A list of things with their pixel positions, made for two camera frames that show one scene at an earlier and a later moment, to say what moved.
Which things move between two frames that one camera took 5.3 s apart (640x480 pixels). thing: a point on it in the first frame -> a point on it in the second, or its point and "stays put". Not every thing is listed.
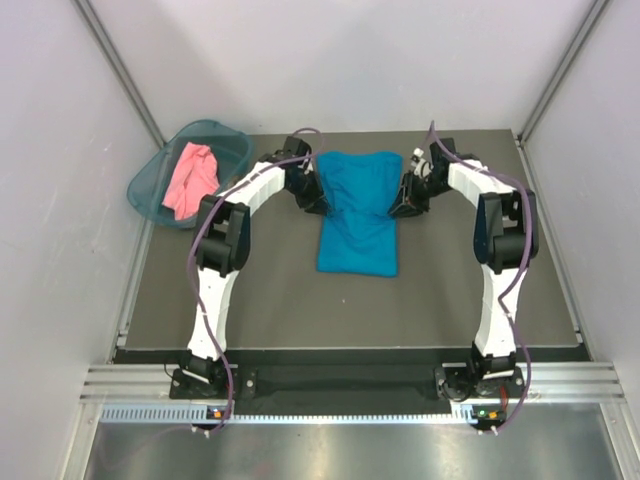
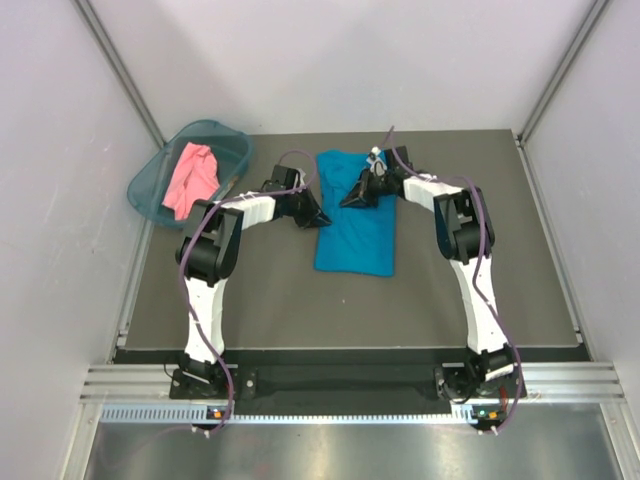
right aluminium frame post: x=595 y=13 stays put
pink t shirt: x=195 y=176 stays put
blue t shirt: x=359 y=234 stays put
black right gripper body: x=419 y=191 -> x=373 y=187
